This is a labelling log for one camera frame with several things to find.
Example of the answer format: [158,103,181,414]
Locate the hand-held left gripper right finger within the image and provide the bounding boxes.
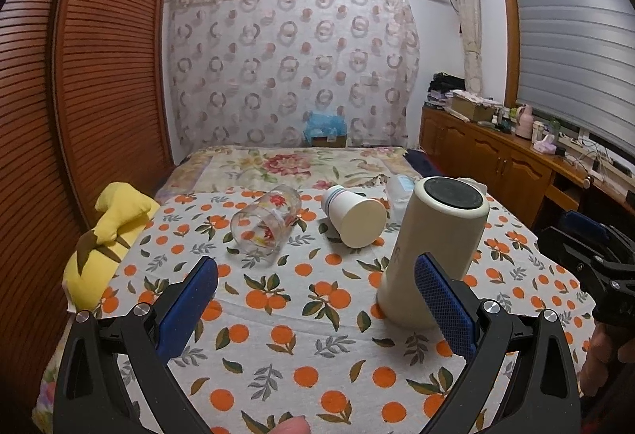
[414,253,582,434]

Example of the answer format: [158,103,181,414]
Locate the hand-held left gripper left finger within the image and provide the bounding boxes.
[52,255,219,434]

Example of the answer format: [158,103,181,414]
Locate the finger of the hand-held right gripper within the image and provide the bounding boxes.
[537,226,621,298]
[563,210,626,247]

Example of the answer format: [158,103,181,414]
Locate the white striped paper cup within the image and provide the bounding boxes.
[321,186,388,249]

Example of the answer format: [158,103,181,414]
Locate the cream tumbler cup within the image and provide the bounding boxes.
[376,176,489,330]

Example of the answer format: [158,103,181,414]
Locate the flower print glass cup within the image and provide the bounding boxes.
[229,184,302,258]

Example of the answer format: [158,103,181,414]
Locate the person's right hand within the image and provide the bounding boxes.
[580,322,635,399]

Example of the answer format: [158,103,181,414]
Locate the person's left hand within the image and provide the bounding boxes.
[270,417,312,434]

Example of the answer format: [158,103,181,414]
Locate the yellow plush toy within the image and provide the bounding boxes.
[62,182,162,313]

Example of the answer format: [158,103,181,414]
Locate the wooden sideboard cabinet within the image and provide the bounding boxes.
[419,104,635,232]

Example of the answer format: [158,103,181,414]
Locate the orange fruit print blanket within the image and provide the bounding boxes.
[32,186,596,434]

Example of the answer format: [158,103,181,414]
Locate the pink thermos jug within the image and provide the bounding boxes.
[515,105,535,138]

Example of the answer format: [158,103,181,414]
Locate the clear plastic bottle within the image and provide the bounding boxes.
[387,175,418,224]

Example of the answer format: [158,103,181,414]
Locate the dark blue cloth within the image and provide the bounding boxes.
[407,149,450,177]

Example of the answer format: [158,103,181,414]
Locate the floral bed blanket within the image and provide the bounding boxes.
[156,145,422,197]

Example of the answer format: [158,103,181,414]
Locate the beige cardboard box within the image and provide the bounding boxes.
[449,94,503,123]

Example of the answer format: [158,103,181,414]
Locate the grey window blind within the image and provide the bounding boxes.
[508,0,635,139]

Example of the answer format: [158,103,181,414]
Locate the pile of dark clothes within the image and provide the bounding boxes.
[427,73,466,106]

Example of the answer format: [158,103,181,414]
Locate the blue plastic bag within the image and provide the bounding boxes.
[304,111,349,140]

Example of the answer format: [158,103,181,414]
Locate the cream window curtain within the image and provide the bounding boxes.
[449,0,486,98]

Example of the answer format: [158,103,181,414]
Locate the brown louvered wardrobe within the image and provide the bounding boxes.
[0,0,175,365]

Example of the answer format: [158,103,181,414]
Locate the white cables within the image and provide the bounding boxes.
[566,139,626,179]

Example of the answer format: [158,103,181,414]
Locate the circle print wall cloth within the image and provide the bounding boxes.
[164,0,422,151]

